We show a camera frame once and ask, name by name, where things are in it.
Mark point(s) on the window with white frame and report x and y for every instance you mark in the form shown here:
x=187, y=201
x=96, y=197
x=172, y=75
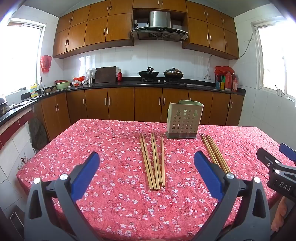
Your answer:
x=275, y=58

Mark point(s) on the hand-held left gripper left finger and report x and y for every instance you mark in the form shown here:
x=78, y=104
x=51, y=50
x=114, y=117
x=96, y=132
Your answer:
x=85, y=176

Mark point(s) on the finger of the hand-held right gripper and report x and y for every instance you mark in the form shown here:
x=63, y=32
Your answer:
x=289, y=151
x=269, y=161

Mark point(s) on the steel cup with clear bag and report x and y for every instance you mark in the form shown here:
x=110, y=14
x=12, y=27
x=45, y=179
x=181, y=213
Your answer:
x=91, y=77

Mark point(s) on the pale green perforated utensil holder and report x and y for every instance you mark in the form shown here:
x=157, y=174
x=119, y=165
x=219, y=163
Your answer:
x=182, y=120

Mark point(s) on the window beside sink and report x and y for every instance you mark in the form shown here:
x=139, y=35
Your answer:
x=20, y=58

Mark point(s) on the dark wooden cutting board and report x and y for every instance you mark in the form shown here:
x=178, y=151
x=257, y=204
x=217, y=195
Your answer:
x=105, y=74

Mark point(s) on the green basin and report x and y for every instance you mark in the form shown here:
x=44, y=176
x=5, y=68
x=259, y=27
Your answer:
x=62, y=85

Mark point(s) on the hanging red plastic bag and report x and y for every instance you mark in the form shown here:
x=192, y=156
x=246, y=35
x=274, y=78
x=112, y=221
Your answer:
x=45, y=63

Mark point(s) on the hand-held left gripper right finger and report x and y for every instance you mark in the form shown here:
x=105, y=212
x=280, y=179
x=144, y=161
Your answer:
x=208, y=176

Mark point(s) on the dark pot with lid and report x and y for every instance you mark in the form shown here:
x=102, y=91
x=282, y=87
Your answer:
x=173, y=73

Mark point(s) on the black kitchen countertop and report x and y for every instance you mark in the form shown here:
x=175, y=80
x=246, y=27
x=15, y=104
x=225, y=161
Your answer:
x=108, y=84

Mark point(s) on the red oil bottle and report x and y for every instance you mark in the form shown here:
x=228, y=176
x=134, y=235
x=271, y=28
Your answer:
x=235, y=83
x=228, y=81

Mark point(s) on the red and white plastic bag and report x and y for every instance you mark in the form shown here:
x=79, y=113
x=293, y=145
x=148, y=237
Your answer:
x=79, y=81

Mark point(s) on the wooden wall cabinets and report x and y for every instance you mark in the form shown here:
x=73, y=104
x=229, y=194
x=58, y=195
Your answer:
x=97, y=30

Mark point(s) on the red floral tablecloth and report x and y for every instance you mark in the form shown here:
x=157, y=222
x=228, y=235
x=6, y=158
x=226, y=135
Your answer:
x=120, y=208

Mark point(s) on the steel range hood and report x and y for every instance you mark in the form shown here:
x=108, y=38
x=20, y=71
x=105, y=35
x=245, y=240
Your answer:
x=159, y=25

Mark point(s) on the colourful seasoning boxes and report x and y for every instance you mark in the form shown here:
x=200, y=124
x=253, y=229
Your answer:
x=220, y=83

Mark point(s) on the black wok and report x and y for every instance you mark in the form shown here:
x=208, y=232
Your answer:
x=148, y=74

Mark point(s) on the yellow detergent bottle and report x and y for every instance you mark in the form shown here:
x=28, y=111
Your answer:
x=34, y=91

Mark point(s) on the person's right hand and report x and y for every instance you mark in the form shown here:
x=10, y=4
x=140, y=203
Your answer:
x=278, y=215

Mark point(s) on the black gas stove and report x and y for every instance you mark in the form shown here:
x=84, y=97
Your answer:
x=161, y=81

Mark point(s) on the wooden chopstick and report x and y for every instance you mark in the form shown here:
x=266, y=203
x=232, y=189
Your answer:
x=207, y=146
x=216, y=153
x=220, y=153
x=158, y=162
x=210, y=146
x=155, y=162
x=146, y=162
x=149, y=162

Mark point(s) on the wooden base cabinets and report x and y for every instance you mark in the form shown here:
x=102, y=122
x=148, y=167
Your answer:
x=120, y=104

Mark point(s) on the white wall outlet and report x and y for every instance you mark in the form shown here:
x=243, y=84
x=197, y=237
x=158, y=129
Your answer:
x=208, y=76

